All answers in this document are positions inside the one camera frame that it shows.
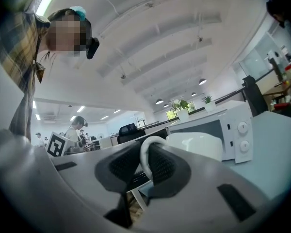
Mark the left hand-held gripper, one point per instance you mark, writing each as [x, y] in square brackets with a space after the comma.
[55, 145]

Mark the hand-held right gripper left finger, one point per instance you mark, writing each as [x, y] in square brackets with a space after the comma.
[87, 176]

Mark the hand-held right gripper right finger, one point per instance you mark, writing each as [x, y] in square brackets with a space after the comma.
[196, 203]

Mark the white cup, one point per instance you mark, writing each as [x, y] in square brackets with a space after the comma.
[196, 142]

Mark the white microwave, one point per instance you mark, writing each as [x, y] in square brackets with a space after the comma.
[232, 120]

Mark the white table leg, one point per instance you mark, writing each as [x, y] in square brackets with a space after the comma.
[140, 195]

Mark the black office chair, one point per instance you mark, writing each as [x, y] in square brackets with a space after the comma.
[126, 132]

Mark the black desk partition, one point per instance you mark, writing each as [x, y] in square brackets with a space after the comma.
[152, 135]

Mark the white-flowered plant in white pot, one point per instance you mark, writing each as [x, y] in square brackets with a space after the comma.
[182, 109]

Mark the green plant in white pot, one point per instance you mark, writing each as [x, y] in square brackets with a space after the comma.
[209, 104]

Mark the person's plaid shirt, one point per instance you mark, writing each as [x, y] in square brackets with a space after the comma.
[17, 47]

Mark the person's head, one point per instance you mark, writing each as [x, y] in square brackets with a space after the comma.
[63, 35]

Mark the black high-backed chair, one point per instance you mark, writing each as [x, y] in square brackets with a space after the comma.
[254, 98]

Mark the red box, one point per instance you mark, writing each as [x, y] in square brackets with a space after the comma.
[283, 106]

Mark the wooden shelf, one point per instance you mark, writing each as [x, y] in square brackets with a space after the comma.
[281, 87]

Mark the red-lidded jar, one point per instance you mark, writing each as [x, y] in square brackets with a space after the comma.
[289, 68]

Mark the black head-worn camera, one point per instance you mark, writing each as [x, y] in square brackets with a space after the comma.
[92, 48]

